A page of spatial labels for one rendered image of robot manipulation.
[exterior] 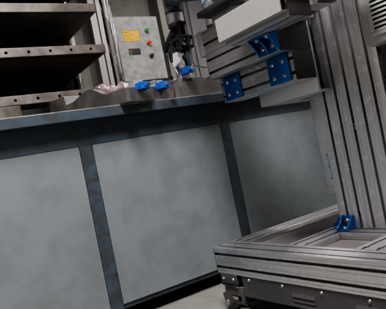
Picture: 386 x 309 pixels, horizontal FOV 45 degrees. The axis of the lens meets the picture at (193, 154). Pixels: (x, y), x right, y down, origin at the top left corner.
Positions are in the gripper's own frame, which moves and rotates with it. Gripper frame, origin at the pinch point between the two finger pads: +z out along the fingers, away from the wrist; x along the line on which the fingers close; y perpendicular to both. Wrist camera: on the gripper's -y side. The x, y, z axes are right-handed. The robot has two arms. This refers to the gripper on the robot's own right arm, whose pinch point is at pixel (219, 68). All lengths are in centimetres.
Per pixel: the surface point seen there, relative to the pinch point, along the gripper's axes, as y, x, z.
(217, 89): 14.5, -14.3, 12.7
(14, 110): 2, -99, 10
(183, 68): 16.9, -31.4, 2.4
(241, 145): 16.3, -8.7, 39.1
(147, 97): 23, -53, 14
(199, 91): 14.5, -24.1, 12.3
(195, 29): -381, 256, -142
